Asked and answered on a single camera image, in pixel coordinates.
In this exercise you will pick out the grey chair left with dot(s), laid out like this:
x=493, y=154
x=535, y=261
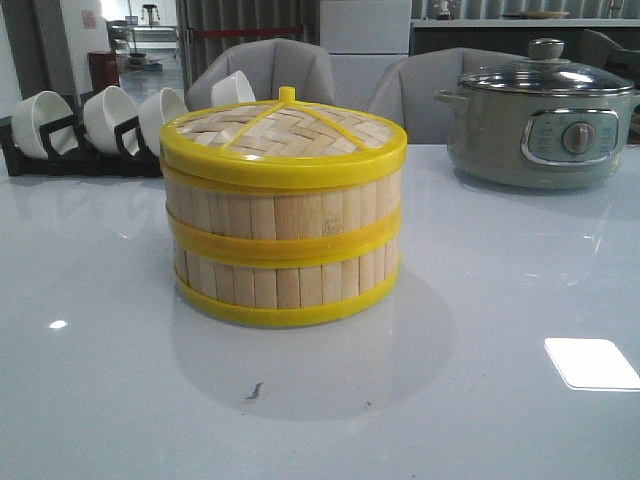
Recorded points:
x=269, y=65

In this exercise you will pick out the grey counter shelf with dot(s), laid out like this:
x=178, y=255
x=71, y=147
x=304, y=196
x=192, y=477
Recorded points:
x=512, y=36

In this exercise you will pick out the white bowl far left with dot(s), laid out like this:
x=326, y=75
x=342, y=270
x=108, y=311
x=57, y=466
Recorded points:
x=30, y=115

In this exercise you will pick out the white bowl right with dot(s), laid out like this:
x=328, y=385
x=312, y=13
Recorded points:
x=233, y=89

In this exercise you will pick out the white cabinet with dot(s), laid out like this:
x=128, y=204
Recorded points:
x=363, y=38

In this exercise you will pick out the bamboo steamer basket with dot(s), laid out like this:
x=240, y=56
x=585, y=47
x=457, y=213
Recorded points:
x=282, y=229
x=287, y=297

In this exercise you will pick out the white bowl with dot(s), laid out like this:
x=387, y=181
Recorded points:
x=233, y=89
x=30, y=115
x=162, y=107
x=102, y=113

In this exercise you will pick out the glass pot lid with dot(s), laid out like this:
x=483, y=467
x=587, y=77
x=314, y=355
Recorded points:
x=545, y=72

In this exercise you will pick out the black dish rack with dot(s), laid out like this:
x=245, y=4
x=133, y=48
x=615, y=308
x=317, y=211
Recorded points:
x=70, y=152

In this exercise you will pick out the red bin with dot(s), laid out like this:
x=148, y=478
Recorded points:
x=103, y=70

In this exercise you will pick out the yellow woven steamer lid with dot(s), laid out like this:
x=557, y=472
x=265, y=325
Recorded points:
x=280, y=146

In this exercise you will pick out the grey chair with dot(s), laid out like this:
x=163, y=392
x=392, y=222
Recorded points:
x=405, y=93
x=269, y=65

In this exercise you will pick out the grey electric cooking pot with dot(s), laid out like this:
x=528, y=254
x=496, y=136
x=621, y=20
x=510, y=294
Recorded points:
x=535, y=140

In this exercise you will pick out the grey chair right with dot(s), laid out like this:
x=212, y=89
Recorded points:
x=405, y=93

